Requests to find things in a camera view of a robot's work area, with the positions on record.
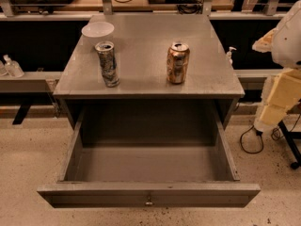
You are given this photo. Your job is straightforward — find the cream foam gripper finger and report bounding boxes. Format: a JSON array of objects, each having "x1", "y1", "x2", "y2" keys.
[
  {"x1": 254, "y1": 69, "x2": 301, "y2": 132},
  {"x1": 252, "y1": 28, "x2": 277, "y2": 53}
]

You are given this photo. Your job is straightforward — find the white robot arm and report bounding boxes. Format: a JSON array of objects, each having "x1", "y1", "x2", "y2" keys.
[{"x1": 252, "y1": 1, "x2": 301, "y2": 132}]

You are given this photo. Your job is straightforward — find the orange soda can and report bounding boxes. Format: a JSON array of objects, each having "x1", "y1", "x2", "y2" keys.
[{"x1": 166, "y1": 41, "x2": 190, "y2": 84}]

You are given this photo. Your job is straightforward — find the open grey top drawer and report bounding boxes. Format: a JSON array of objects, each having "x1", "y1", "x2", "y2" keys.
[{"x1": 38, "y1": 101, "x2": 261, "y2": 207}]

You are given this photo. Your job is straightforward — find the metal drawer knob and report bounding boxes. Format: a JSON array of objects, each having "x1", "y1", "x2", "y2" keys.
[{"x1": 145, "y1": 196, "x2": 153, "y2": 206}]

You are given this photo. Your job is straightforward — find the white pump bottle right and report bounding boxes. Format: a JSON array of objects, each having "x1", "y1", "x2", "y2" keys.
[{"x1": 226, "y1": 46, "x2": 237, "y2": 64}]

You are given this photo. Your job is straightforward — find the black chair leg with caster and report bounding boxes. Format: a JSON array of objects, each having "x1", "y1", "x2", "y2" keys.
[{"x1": 278, "y1": 121, "x2": 301, "y2": 170}]

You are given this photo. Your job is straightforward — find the white bowl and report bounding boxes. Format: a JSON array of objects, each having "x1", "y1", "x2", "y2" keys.
[{"x1": 81, "y1": 22, "x2": 115, "y2": 45}]

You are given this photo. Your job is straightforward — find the clear sanitizer bottle left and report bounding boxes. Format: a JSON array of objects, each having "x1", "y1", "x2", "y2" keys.
[{"x1": 4, "y1": 55, "x2": 24, "y2": 78}]

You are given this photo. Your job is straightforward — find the black floor cable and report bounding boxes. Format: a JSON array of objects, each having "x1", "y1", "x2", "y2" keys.
[{"x1": 239, "y1": 125, "x2": 265, "y2": 154}]

